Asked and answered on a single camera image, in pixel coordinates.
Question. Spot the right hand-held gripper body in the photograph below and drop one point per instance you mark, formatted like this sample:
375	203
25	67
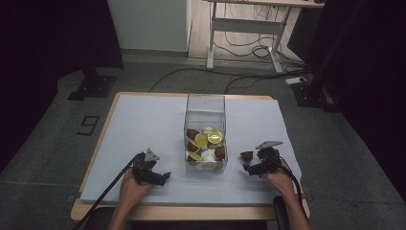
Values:
269	159

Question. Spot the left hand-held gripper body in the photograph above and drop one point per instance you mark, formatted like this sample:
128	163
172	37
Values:
142	169

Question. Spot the single brown coffee capsule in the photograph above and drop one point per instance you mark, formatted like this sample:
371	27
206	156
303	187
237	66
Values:
247	156

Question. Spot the clear plastic drawer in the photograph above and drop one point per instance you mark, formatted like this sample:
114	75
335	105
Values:
206	167

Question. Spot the pile of coffee capsules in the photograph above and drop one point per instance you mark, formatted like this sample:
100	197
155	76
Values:
206	147

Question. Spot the person's left hand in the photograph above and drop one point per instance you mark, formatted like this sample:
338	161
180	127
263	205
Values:
130	191

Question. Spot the person's right hand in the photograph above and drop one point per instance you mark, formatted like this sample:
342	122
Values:
282	183

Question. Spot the light blue table mat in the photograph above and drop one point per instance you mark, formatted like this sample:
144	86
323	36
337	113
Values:
143	134

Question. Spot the black chair armrest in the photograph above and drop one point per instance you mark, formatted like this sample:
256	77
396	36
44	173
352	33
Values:
279	212
99	218

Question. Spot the black stand base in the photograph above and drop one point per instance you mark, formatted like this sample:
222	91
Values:
312	94
94	86

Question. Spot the white power strip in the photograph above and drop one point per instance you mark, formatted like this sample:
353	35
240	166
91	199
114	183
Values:
296	80

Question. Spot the black curtain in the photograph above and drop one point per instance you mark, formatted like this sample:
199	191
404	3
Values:
48	48
367	80

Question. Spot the white panel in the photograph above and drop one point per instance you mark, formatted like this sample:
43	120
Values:
148	24

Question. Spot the white desk frame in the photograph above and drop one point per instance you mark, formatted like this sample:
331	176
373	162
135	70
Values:
245	25

